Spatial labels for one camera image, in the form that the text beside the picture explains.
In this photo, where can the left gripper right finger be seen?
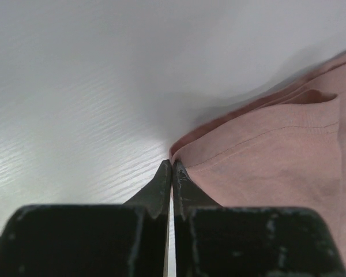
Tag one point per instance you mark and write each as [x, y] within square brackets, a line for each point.
[211, 240]

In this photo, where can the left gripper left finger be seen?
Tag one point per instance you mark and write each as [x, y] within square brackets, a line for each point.
[127, 239]

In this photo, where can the pink t shirt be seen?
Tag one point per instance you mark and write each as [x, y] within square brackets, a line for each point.
[285, 149]

